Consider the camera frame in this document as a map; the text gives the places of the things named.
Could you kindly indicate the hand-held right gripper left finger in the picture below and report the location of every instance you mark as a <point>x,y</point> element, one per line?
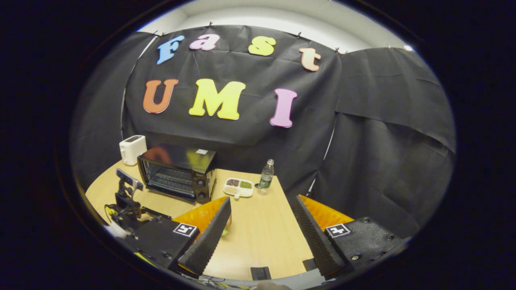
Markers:
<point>207,241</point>

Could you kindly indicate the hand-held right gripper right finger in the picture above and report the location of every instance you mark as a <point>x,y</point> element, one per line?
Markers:
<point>316,241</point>

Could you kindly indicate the sandwich with lettuce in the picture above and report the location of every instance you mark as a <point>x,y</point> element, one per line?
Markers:
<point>226,231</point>

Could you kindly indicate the black electric oven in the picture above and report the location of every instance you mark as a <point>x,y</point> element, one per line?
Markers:
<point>201,177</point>

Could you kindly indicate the white toaster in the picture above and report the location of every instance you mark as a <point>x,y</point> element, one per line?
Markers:
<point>131,151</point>

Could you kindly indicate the white divided dish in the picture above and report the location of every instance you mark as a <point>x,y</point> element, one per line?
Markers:
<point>238,188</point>

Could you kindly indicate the clear plastic water bottle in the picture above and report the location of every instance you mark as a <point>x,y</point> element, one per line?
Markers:
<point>266,177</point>

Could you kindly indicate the black backdrop cloth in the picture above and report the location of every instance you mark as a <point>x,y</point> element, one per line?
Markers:
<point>363,121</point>

